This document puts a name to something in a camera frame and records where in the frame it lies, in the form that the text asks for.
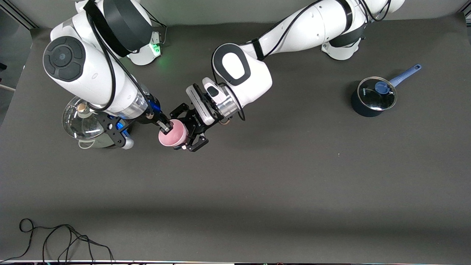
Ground glass lid with blue knob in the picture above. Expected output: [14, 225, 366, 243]
[357, 77, 398, 111]

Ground dark metal frame rail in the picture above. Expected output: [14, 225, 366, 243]
[0, 7, 39, 30]

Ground thin black loose cable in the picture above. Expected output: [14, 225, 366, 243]
[0, 218, 114, 262]

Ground pink plastic cup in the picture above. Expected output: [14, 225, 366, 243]
[158, 119, 189, 148]

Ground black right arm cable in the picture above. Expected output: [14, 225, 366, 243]
[85, 0, 156, 115]

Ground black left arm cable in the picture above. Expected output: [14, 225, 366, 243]
[211, 0, 391, 122]

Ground black right arm base cables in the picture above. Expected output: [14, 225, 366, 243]
[147, 13, 168, 46]

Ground dark blue saucepan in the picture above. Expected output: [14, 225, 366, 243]
[351, 64, 422, 117]

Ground glass lid with grey knob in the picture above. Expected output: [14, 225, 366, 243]
[62, 96, 108, 140]

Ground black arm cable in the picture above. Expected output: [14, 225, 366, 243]
[85, 0, 156, 115]
[211, 0, 391, 122]

